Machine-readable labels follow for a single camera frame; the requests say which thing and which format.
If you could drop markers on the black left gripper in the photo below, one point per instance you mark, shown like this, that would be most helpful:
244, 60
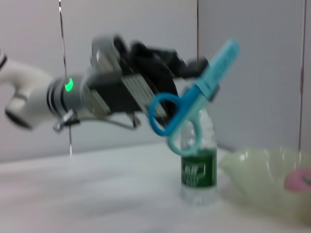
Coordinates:
155, 63

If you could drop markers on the blue capped scissors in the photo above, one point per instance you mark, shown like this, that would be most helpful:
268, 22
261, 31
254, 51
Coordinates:
218, 68

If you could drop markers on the clear water bottle green label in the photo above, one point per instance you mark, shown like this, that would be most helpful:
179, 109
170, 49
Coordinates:
199, 170

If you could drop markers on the pink peach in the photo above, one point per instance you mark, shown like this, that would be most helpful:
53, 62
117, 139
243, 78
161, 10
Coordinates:
298, 180

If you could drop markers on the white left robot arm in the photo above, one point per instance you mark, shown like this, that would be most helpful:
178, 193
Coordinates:
31, 92

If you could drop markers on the pale green glass fruit plate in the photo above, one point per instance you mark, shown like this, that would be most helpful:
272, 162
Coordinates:
255, 179

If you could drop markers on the silver grey left wrist camera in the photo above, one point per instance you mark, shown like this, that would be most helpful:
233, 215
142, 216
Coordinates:
114, 94

